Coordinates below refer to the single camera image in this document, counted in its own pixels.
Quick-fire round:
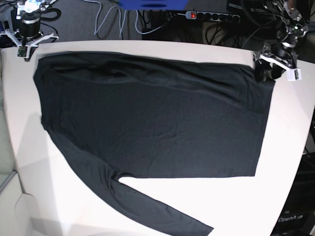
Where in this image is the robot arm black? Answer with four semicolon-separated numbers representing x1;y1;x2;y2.
240;0;315;82
0;0;62;61

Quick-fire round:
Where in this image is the blue box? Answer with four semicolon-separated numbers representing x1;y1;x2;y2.
119;0;188;10

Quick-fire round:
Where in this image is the black OpenArm equipment case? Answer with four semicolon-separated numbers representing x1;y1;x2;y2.
271;152;315;236

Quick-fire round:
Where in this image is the black long-sleeve T-shirt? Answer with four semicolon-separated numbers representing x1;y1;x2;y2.
33;52;275;236

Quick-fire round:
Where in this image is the white power strip red switch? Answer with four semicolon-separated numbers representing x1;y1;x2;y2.
184;11;241;23

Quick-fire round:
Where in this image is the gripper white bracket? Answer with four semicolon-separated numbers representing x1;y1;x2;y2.
0;12;60;62
253;43;302;83

